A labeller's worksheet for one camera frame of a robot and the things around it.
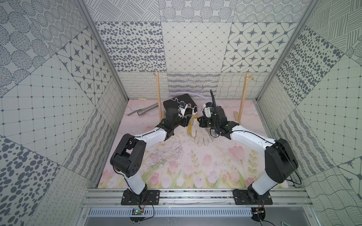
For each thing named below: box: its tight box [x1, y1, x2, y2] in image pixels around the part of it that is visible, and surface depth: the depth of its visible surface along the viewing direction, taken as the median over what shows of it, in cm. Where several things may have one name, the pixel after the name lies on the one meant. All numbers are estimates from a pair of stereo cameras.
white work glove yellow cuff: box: [190, 114, 213, 147], surface depth 95 cm
